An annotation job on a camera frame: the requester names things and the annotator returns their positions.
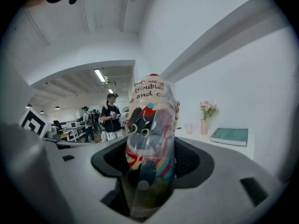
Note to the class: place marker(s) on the green book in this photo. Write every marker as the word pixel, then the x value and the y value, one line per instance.
pixel 230 136

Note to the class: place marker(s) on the white table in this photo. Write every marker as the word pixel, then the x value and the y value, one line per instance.
pixel 201 140

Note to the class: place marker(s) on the ceiling tube light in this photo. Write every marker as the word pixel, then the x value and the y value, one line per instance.
pixel 100 75
pixel 110 91

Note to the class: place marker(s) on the row of white office desks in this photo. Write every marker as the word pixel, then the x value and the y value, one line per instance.
pixel 74 132

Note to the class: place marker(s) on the pink cup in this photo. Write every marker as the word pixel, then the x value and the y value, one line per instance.
pixel 188 128

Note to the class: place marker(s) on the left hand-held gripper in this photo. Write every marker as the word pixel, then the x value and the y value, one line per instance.
pixel 28 160

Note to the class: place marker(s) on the white computer monitor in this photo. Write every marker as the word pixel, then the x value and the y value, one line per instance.
pixel 73 124

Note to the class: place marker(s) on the pink vase with flowers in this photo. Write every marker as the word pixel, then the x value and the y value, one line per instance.
pixel 204 125

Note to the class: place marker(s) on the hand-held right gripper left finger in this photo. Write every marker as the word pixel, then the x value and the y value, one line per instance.
pixel 93 183

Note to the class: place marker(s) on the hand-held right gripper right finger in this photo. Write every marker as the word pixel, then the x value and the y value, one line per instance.
pixel 222 190

